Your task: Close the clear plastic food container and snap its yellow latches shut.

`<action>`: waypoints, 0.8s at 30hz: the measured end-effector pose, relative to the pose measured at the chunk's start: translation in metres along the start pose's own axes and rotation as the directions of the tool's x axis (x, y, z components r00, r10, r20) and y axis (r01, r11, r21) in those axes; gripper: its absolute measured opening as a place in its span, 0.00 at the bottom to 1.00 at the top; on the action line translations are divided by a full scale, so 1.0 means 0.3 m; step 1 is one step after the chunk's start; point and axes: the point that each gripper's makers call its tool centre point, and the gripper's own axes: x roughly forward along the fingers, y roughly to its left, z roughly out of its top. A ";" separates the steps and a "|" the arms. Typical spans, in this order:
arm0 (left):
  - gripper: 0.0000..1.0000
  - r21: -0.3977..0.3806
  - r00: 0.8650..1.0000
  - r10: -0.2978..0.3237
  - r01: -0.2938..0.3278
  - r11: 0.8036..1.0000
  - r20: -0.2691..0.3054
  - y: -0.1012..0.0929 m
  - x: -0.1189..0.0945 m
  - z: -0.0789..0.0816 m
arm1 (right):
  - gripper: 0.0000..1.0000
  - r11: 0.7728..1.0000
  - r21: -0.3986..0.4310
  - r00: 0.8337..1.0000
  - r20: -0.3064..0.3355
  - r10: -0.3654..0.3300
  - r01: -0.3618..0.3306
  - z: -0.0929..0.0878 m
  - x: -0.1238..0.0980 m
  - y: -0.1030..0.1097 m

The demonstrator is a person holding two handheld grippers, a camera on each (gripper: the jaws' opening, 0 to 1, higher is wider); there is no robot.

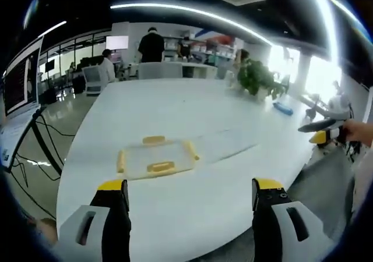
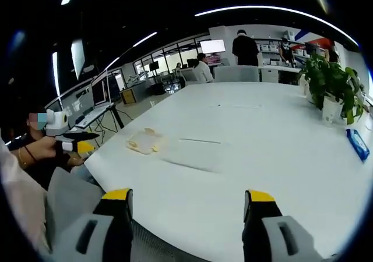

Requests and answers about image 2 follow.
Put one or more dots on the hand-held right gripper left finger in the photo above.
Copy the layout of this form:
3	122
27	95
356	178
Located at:
112	230

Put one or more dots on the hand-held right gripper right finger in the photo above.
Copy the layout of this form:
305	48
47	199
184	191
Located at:
262	238

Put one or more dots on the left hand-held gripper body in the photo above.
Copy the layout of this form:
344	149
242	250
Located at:
56	120

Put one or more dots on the pale yellow plastic buckle part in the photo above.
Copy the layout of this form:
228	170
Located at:
133	145

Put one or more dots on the person's left hand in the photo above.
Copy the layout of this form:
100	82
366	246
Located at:
49	148

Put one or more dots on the white keyboard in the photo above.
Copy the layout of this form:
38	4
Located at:
91	116

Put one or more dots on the desk with black legs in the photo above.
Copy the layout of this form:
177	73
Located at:
115	116

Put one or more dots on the grey chair backrest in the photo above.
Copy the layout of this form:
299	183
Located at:
73	195

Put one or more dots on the computer monitor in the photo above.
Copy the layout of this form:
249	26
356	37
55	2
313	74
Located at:
100	90

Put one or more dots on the black mesh chair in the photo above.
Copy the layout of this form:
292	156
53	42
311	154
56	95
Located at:
163	247

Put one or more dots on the brown box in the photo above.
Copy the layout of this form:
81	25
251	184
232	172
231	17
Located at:
128	96

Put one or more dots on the clear plastic bag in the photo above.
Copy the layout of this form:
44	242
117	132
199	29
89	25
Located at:
147	142

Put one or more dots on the person's white clothing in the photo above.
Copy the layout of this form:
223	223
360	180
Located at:
20	203

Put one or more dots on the small black monitor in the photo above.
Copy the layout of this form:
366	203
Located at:
154	65

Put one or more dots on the grey monitor back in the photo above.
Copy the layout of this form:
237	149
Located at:
188	75

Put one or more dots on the blue wet wipes pack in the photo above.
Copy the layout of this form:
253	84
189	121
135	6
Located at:
358	144

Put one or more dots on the large green potted plant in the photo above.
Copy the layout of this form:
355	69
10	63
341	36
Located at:
332	110

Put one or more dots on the grey chair back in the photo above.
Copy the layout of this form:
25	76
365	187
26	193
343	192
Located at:
236	74

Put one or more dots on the white counter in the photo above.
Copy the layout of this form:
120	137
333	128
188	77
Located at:
277	71

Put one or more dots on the small green potted plant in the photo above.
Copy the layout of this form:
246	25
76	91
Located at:
313	70

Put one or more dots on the shelf with white bins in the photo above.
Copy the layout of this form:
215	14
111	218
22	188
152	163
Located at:
269	48

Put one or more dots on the long curved ceiling light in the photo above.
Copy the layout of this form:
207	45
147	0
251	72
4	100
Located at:
262	8

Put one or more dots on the white wall screen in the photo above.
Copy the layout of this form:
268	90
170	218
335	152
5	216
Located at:
212	46

